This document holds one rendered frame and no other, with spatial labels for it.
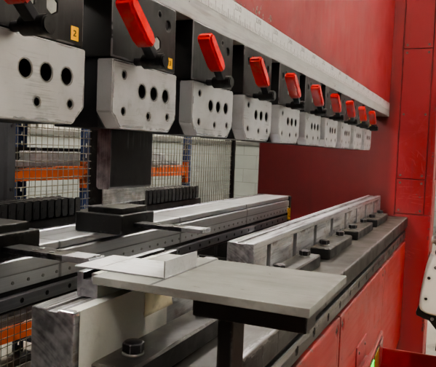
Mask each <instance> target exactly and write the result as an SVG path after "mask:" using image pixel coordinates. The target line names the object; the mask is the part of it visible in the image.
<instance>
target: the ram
mask: <svg viewBox="0 0 436 367"><path fill-rule="evenodd" d="M154 1H157V2H159V3H160V4H163V5H165V6H166V7H169V8H171V9H174V10H175V11H176V20H195V21H197V22H199V23H201V24H203V25H206V26H207V27H209V28H211V29H213V30H215V31H217V32H219V33H222V34H223V35H225V36H227V37H229V38H231V39H233V45H245V46H247V47H249V48H251V49H253V50H255V51H257V52H259V53H261V54H264V55H266V56H268V57H270V58H271V59H272V62H273V63H282V64H284V65H286V66H288V67H290V68H292V69H294V70H296V71H298V72H300V76H304V75H306V76H308V77H310V78H312V79H314V80H316V81H318V82H320V83H321V85H326V86H328V87H330V88H332V89H334V90H336V91H338V93H342V94H344V95H346V96H348V97H350V98H351V99H354V100H357V101H359V102H361V103H362V104H363V105H366V106H369V107H371V108H372V111H375V113H376V117H388V116H389V110H388V109H387V108H384V107H383V106H381V105H379V104H378V103H376V102H374V101H373V100H371V99H369V98H367V97H365V96H364V95H362V94H360V93H358V92H357V91H355V90H353V89H352V88H350V87H348V86H346V85H345V84H343V83H341V82H340V81H338V80H336V79H334V78H333V77H331V76H329V75H327V74H325V73H324V72H322V71H320V70H319V69H317V68H315V67H314V66H311V65H309V64H308V63H306V62H304V61H303V60H301V59H299V58H297V57H296V56H295V55H292V54H290V53H289V52H287V51H285V50H284V49H282V48H280V47H278V46H277V45H275V44H273V43H271V42H270V41H268V40H266V39H265V38H263V37H261V36H259V35H258V34H256V33H254V32H252V31H251V30H249V29H247V28H246V27H244V26H242V25H240V24H239V23H236V22H235V21H233V20H231V19H230V18H228V17H226V16H225V15H222V14H221V13H220V12H217V11H215V10H214V9H212V8H210V7H209V6H207V5H206V4H203V3H202V2H200V1H198V0H154ZM233 1H235V2H236V3H238V4H239V5H241V6H242V7H244V8H245V9H247V10H248V11H250V12H252V13H253V14H254V15H256V16H258V17H259V18H260V19H262V20H264V21H265V22H267V23H268V24H269V25H271V26H273V27H274V28H276V29H277V30H279V31H281V32H282V33H284V34H285V35H286V36H288V37H290V38H291V39H292V40H294V41H295V42H297V43H299V44H300V45H302V46H303V47H305V48H307V49H308V50H309V51H311V52H313V53H314V54H315V55H317V56H318V57H320V58H322V59H323V60H325V61H326V62H328V63H329V64H331V65H332V66H334V67H335V68H337V69H338V70H339V71H341V72H343V73H344V74H346V75H347V76H349V77H351V78H352V79H353V80H355V81H356V82H358V83H360V84H361V85H362V86H364V87H366V88H367V89H369V90H370V91H371V92H374V93H375V94H377V95H378V96H379V97H381V98H383V99H384V100H385V101H387V102H388V103H389V101H390V87H391V74H392V48H393V34H394V21H395V0H233Z"/></svg>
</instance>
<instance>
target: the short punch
mask: <svg viewBox="0 0 436 367"><path fill-rule="evenodd" d="M152 140H153V133H147V132H138V131H129V130H112V129H98V150H97V178H96V186H97V188H98V189H102V205H111V204H117V203H123V202H135V201H141V200H145V195H146V186H150V185H151V163H152Z"/></svg>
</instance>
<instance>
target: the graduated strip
mask: <svg viewBox="0 0 436 367"><path fill-rule="evenodd" d="M198 1H200V2H202V3H203V4H206V5H207V6H209V7H210V8H212V9H214V10H215V11H217V12H220V13H221V14H222V15H225V16H226V17H228V18H230V19H231V20H233V21H235V22H236V23H239V24H240V25H242V26H244V27H246V28H247V29H249V30H251V31H252V32H254V33H256V34H258V35H259V36H261V37H263V38H265V39H266V40H268V41H270V42H271V43H273V44H275V45H277V46H278V47H280V48H282V49H284V50H285V51H287V52H289V53H290V54H292V55H295V56H296V57H297V58H299V59H301V60H303V61H304V62H306V63H308V64H309V65H311V66H314V67H315V68H317V69H319V70H320V71H322V72H324V73H325V74H327V75H329V76H331V77H333V78H334V79H336V80H338V81H340V82H341V83H343V84H345V85H346V86H348V87H350V88H352V89H353V90H355V91H357V92H358V93H360V94H362V95H364V96H365V97H367V98H369V99H371V100H373V101H374V102H376V103H378V104H379V105H381V106H383V107H384V108H387V109H388V110H389V103H388V102H387V101H385V100H384V99H383V98H381V97H379V96H378V95H377V94H375V93H374V92H371V91H370V90H369V89H367V88H366V87H364V86H362V85H361V84H360V83H358V82H356V81H355V80H353V79H352V78H351V77H349V76H347V75H346V74H344V73H343V72H341V71H339V70H338V69H337V68H335V67H334V66H332V65H331V64H329V63H328V62H326V61H325V60H323V59H322V58H320V57H318V56H317V55H315V54H314V53H313V52H311V51H309V50H308V49H307V48H305V47H303V46H302V45H300V44H299V43H297V42H295V41H294V40H292V39H291V38H290V37H288V36H286V35H285V34H284V33H282V32H281V31H279V30H277V29H276V28H274V27H273V26H271V25H269V24H268V23H267V22H265V21H264V20H262V19H260V18H259V17H258V16H256V15H254V14H253V13H252V12H250V11H248V10H247V9H245V8H244V7H242V6H241V5H239V4H238V3H236V2H235V1H233V0H198Z"/></svg>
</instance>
